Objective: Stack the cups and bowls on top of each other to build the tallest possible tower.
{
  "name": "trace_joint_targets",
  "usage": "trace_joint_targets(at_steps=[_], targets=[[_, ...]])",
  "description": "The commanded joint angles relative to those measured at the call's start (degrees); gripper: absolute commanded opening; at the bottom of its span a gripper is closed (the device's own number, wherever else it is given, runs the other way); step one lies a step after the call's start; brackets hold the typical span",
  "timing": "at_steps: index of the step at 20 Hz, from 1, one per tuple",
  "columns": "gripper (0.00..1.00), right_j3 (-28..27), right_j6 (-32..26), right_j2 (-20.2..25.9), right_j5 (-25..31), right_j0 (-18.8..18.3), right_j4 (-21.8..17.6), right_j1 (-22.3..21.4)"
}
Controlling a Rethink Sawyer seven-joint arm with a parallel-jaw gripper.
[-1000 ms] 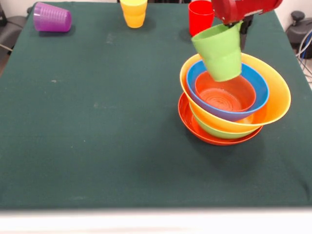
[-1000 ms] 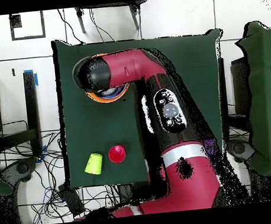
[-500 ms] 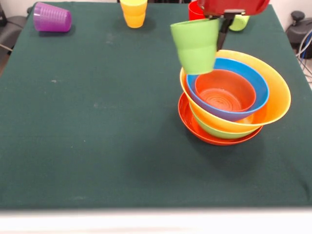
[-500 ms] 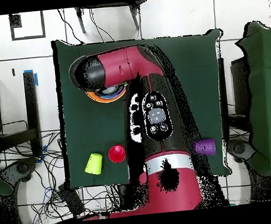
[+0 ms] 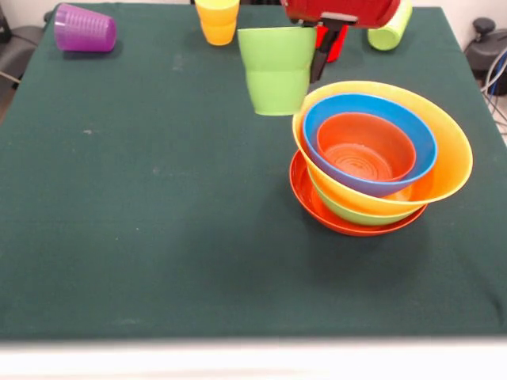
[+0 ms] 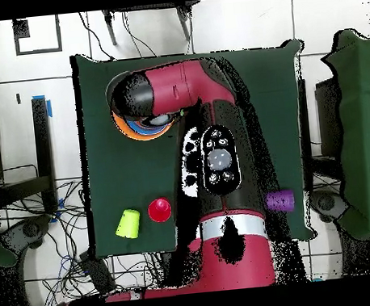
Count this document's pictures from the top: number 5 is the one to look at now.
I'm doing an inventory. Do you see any blue plastic bowl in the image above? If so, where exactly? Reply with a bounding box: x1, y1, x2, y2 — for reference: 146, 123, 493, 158
302, 93, 438, 199

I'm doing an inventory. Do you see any black rounded stand foot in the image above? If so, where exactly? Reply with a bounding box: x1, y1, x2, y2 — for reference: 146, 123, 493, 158
0, 6, 44, 86
463, 17, 507, 74

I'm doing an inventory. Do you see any red plastic cup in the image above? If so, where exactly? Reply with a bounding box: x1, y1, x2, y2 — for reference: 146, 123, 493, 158
316, 24, 349, 63

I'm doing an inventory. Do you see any lime green plastic cup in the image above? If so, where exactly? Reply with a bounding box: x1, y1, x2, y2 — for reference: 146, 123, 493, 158
366, 0, 414, 51

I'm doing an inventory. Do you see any small red plastic bowl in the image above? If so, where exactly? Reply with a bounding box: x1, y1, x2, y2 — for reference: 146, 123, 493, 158
315, 112, 417, 183

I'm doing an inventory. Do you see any yellow plastic cup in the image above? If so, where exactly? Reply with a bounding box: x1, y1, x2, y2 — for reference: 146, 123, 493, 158
194, 0, 241, 47

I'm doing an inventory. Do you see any large orange plastic bowl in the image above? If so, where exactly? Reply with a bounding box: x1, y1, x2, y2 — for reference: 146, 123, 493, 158
292, 80, 475, 217

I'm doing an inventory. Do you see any dark green tablecloth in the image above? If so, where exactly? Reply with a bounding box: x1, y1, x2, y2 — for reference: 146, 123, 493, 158
0, 2, 507, 342

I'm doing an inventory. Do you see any bundle of floor cables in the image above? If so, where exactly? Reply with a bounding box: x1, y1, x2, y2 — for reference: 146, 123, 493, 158
479, 45, 507, 134

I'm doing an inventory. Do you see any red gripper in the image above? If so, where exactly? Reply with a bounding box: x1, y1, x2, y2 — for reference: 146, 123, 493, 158
281, 0, 402, 84

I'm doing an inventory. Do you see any green plastic bowl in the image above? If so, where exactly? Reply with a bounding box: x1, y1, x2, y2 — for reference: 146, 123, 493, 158
307, 172, 425, 227

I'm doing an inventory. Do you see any purple plastic cup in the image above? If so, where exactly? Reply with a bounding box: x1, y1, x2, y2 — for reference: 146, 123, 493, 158
53, 2, 118, 53

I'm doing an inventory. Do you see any wide red plastic bowl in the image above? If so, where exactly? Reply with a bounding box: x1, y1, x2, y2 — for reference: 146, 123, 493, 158
288, 149, 429, 238

